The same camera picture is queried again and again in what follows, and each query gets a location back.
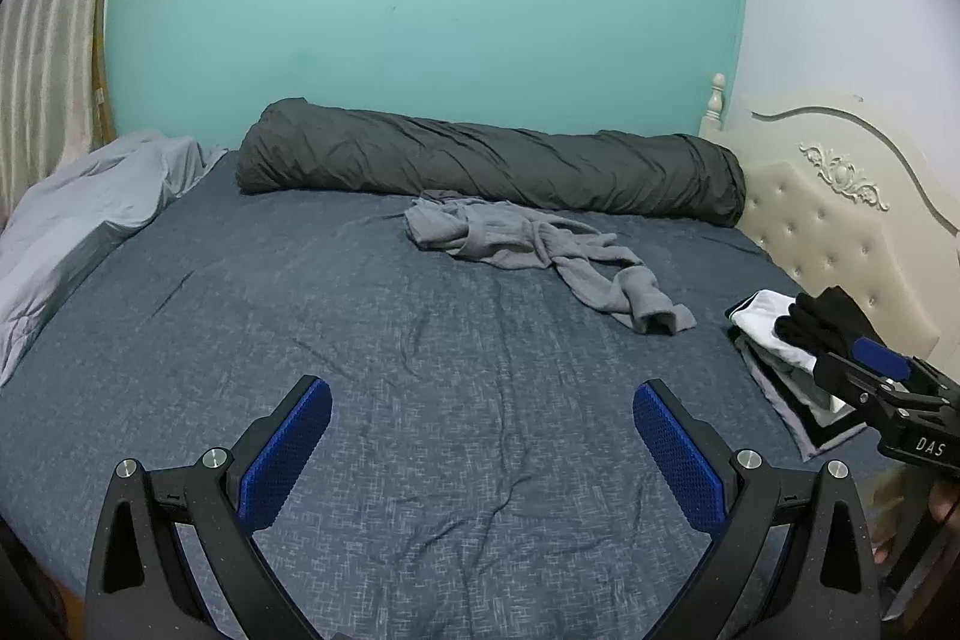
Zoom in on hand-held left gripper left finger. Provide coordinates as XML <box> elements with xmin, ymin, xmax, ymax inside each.
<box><xmin>85</xmin><ymin>375</ymin><xmax>333</xmax><ymax>640</ymax></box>

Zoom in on black garment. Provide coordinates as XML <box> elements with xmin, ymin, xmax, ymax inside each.
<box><xmin>775</xmin><ymin>286</ymin><xmax>886</xmax><ymax>360</ymax></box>

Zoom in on grey knitted robe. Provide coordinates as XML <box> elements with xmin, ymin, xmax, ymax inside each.
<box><xmin>405</xmin><ymin>190</ymin><xmax>697</xmax><ymax>336</ymax></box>

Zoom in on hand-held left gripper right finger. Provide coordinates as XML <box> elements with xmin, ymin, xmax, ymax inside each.
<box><xmin>632</xmin><ymin>379</ymin><xmax>880</xmax><ymax>640</ymax></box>

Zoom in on person's right hand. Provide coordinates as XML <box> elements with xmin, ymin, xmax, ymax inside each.
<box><xmin>927</xmin><ymin>479</ymin><xmax>960</xmax><ymax>532</ymax></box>

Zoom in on dark grey rolled quilt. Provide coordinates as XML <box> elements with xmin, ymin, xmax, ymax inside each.
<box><xmin>236</xmin><ymin>98</ymin><xmax>747</xmax><ymax>229</ymax></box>

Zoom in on wooden pole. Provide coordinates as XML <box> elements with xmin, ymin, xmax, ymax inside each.
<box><xmin>90</xmin><ymin>0</ymin><xmax>117</xmax><ymax>146</ymax></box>

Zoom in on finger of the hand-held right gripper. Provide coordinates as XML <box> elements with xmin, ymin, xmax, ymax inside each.
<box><xmin>855</xmin><ymin>336</ymin><xmax>912</xmax><ymax>380</ymax></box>
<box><xmin>814</xmin><ymin>351</ymin><xmax>893</xmax><ymax>420</ymax></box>

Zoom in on bed with blue patterned sheet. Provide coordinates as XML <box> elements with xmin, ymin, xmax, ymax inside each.
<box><xmin>0</xmin><ymin>149</ymin><xmax>901</xmax><ymax>640</ymax></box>

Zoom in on cream tufted headboard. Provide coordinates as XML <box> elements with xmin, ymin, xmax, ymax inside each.
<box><xmin>697</xmin><ymin>72</ymin><xmax>960</xmax><ymax>378</ymax></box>

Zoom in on striped curtain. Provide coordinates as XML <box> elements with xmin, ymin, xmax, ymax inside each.
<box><xmin>0</xmin><ymin>0</ymin><xmax>140</xmax><ymax>229</ymax></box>

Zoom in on white and black folded clothes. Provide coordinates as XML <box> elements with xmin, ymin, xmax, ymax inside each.
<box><xmin>724</xmin><ymin>289</ymin><xmax>886</xmax><ymax>462</ymax></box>

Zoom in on light grey blanket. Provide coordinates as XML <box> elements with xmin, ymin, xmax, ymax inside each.
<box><xmin>0</xmin><ymin>131</ymin><xmax>226</xmax><ymax>386</ymax></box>

